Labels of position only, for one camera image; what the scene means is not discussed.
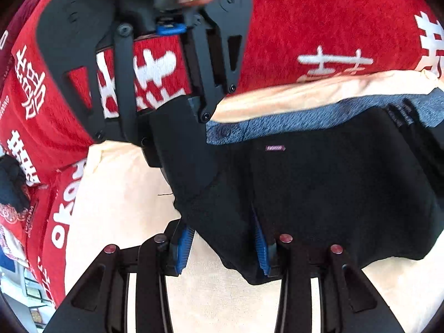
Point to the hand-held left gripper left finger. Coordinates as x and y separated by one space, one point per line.
182 249

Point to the red printed blanket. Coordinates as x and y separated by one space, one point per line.
329 17

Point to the red pillow with white lettering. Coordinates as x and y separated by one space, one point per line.
62 222

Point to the black cloth bundle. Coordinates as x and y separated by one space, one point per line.
10 184

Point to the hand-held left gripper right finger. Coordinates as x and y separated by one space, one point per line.
262 255

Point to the black pants with blue trim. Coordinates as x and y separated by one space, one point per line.
312 197

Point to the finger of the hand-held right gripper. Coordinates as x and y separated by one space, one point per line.
126 76
203 76

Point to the cream blanket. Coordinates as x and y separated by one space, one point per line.
121 187

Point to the red cloud-pattern cloth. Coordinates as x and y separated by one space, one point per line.
14 216

